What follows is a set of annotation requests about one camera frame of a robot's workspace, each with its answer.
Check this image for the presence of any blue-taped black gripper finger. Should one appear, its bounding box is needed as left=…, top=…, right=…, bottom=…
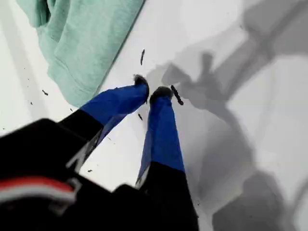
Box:
left=59, top=74, right=150, bottom=145
left=135, top=86, right=200, bottom=231

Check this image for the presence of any pale green T-shirt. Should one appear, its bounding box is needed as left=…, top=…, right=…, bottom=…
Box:
left=15, top=0, right=147, bottom=108

